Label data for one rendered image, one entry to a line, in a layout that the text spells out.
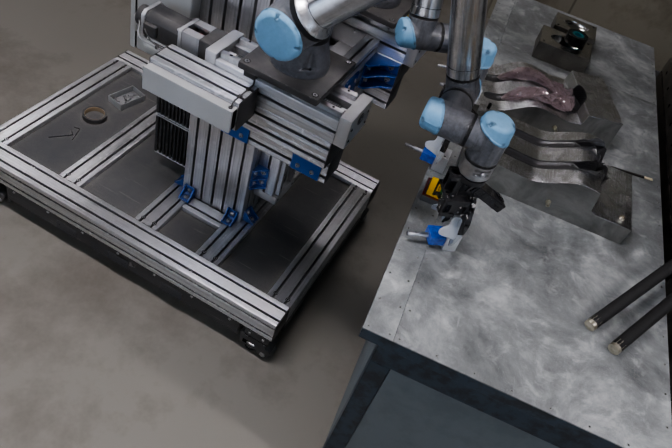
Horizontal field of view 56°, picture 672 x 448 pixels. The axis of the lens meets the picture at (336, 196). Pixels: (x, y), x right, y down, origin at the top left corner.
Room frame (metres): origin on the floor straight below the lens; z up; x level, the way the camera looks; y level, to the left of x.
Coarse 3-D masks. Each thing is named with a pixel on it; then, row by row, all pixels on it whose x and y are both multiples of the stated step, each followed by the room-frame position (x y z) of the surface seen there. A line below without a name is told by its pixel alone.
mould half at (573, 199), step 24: (528, 144) 1.57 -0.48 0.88; (504, 168) 1.42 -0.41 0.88; (528, 168) 1.46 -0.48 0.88; (504, 192) 1.42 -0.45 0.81; (528, 192) 1.41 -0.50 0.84; (552, 192) 1.41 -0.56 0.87; (576, 192) 1.40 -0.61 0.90; (600, 192) 1.40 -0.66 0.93; (624, 192) 1.53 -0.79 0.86; (576, 216) 1.39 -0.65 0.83; (600, 216) 1.39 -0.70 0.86
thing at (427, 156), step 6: (408, 144) 1.46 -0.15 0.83; (420, 150) 1.45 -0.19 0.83; (426, 150) 1.45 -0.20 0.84; (450, 150) 1.46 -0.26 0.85; (420, 156) 1.43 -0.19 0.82; (426, 156) 1.43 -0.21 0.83; (432, 156) 1.43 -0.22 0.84; (444, 156) 1.43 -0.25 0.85; (432, 162) 1.43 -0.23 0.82; (438, 162) 1.42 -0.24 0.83; (444, 162) 1.42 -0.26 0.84; (432, 168) 1.42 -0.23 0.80; (438, 168) 1.42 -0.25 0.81; (444, 168) 1.42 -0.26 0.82
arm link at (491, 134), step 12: (480, 120) 1.15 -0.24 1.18; (492, 120) 1.14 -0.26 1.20; (504, 120) 1.15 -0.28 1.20; (480, 132) 1.13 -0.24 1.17; (492, 132) 1.11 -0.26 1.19; (504, 132) 1.12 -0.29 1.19; (468, 144) 1.12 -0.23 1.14; (480, 144) 1.12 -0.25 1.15; (492, 144) 1.11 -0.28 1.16; (504, 144) 1.12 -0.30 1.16; (468, 156) 1.13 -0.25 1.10; (480, 156) 1.11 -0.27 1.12; (492, 156) 1.11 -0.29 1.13; (480, 168) 1.11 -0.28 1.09; (492, 168) 1.12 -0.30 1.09
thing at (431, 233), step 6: (444, 222) 1.17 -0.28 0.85; (426, 228) 1.16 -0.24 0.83; (432, 228) 1.15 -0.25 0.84; (438, 228) 1.16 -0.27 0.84; (408, 234) 1.12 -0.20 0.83; (414, 234) 1.12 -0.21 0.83; (420, 234) 1.13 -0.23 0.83; (426, 234) 1.13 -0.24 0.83; (432, 234) 1.13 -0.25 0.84; (438, 234) 1.14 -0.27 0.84; (432, 240) 1.12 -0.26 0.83; (438, 240) 1.12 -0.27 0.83; (444, 240) 1.13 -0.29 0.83; (444, 246) 1.13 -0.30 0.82; (450, 246) 1.13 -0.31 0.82; (456, 246) 1.14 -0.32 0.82
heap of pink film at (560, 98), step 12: (516, 72) 1.93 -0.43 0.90; (528, 72) 1.93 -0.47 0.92; (540, 72) 1.96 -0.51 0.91; (552, 84) 1.94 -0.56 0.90; (504, 96) 1.82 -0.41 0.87; (516, 96) 1.81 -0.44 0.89; (528, 96) 1.80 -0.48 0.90; (540, 96) 1.82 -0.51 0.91; (552, 96) 1.83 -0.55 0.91; (564, 96) 1.89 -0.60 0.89; (564, 108) 1.84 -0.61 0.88
